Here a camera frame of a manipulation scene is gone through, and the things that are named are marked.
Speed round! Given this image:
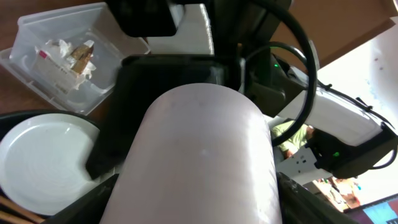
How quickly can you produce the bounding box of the white napkin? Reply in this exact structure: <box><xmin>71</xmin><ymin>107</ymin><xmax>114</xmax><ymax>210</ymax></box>
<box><xmin>32</xmin><ymin>39</ymin><xmax>96</xmax><ymax>94</ymax></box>

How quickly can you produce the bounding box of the left wooden chopstick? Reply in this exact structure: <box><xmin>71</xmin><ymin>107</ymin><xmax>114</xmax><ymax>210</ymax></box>
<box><xmin>1</xmin><ymin>196</ymin><xmax>45</xmax><ymax>223</ymax></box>

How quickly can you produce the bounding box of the grey round plate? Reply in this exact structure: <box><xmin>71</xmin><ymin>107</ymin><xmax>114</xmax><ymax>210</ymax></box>
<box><xmin>0</xmin><ymin>113</ymin><xmax>101</xmax><ymax>216</ymax></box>

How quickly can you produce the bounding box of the right wooden chopstick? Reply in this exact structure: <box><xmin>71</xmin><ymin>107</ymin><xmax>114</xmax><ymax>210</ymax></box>
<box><xmin>0</xmin><ymin>212</ymin><xmax>25</xmax><ymax>224</ymax></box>

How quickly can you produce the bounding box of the gold snack wrapper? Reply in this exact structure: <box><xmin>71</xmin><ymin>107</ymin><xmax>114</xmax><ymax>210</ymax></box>
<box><xmin>67</xmin><ymin>42</ymin><xmax>94</xmax><ymax>74</ymax></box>

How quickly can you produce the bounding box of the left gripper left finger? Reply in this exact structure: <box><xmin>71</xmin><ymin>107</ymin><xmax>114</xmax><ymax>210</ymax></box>
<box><xmin>42</xmin><ymin>174</ymin><xmax>119</xmax><ymax>224</ymax></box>

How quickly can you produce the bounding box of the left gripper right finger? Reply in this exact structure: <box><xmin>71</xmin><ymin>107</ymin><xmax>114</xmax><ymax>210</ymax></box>
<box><xmin>276</xmin><ymin>172</ymin><xmax>357</xmax><ymax>224</ymax></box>

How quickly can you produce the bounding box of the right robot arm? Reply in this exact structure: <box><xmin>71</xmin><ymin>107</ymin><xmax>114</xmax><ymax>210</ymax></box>
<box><xmin>85</xmin><ymin>1</ymin><xmax>397</xmax><ymax>179</ymax></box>

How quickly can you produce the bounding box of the wooden chopstick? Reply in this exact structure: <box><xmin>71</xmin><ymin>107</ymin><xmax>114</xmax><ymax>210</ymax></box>
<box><xmin>0</xmin><ymin>212</ymin><xmax>25</xmax><ymax>224</ymax></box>
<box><xmin>1</xmin><ymin>196</ymin><xmax>45</xmax><ymax>223</ymax></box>

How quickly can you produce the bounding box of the clear plastic storage bin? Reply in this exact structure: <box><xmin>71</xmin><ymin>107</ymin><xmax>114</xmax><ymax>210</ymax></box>
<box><xmin>1</xmin><ymin>2</ymin><xmax>150</xmax><ymax>115</ymax></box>

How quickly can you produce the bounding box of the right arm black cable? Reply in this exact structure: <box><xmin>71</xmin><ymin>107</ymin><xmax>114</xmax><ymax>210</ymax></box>
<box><xmin>242</xmin><ymin>0</ymin><xmax>398</xmax><ymax>170</ymax></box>

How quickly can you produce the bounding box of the round black serving tray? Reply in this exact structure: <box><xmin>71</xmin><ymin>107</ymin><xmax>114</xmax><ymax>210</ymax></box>
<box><xmin>0</xmin><ymin>109</ymin><xmax>100</xmax><ymax>218</ymax></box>

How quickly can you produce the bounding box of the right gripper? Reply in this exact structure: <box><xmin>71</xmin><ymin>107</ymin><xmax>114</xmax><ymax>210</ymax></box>
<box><xmin>85</xmin><ymin>54</ymin><xmax>245</xmax><ymax>179</ymax></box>

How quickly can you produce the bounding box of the pink plastic cup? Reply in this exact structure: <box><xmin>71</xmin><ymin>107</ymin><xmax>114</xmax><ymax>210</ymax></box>
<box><xmin>101</xmin><ymin>83</ymin><xmax>282</xmax><ymax>224</ymax></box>

